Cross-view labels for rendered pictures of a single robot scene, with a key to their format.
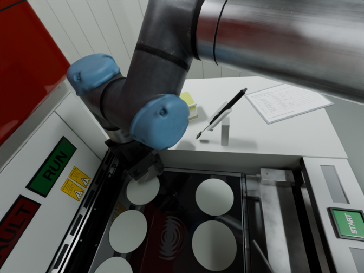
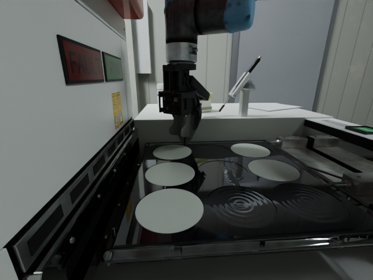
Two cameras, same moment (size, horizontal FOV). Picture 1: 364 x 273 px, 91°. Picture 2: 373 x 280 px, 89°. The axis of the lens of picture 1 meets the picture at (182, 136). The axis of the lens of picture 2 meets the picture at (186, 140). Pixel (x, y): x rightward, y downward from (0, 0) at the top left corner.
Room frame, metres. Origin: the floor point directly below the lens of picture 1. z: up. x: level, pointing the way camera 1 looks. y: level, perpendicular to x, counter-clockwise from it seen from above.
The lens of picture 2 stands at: (-0.18, 0.30, 1.08)
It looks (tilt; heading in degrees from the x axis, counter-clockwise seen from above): 18 degrees down; 336
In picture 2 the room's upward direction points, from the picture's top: straight up
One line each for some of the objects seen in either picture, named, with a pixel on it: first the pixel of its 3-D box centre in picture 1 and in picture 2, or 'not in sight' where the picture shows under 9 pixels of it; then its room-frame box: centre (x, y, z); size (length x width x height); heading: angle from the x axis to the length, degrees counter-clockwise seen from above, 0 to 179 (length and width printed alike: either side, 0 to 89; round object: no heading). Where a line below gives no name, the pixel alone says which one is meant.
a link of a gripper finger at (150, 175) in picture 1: (153, 174); (186, 131); (0.26, 0.10, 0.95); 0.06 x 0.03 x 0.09; 122
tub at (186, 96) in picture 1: (182, 108); (198, 101); (0.44, -0.02, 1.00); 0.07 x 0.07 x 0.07; 7
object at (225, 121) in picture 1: (218, 125); (239, 94); (0.30, -0.10, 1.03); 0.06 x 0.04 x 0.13; 70
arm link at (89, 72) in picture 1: (106, 93); (182, 17); (0.27, 0.11, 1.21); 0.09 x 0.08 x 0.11; 41
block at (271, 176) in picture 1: (275, 176); (291, 141); (0.19, -0.22, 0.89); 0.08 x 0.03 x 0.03; 70
